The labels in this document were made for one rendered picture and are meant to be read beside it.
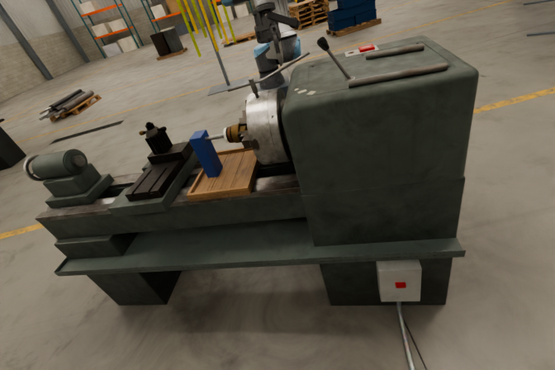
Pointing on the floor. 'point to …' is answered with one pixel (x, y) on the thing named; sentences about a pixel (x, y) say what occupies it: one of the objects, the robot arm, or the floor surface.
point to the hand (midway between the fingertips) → (282, 62)
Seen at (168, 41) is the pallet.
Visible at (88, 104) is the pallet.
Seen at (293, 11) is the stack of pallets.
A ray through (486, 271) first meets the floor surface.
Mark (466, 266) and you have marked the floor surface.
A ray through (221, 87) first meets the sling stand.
